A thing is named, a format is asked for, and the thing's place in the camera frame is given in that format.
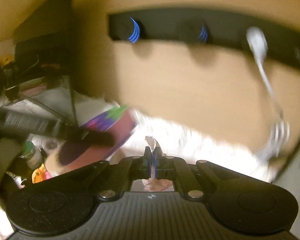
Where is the purple felt eggplant sponge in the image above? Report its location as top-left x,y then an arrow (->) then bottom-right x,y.
57,105 -> 136,173

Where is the pink teal plush toy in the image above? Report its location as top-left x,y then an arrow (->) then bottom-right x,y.
32,164 -> 52,184

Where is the white fringed table cloth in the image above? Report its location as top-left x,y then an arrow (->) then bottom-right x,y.
39,97 -> 273,181

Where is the green lid glass jar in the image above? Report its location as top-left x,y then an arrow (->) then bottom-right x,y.
19,141 -> 44,170

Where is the black power strip track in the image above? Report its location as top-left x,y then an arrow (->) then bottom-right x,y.
108,6 -> 300,71

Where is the white power plug cable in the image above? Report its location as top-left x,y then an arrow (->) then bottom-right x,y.
246,26 -> 291,165

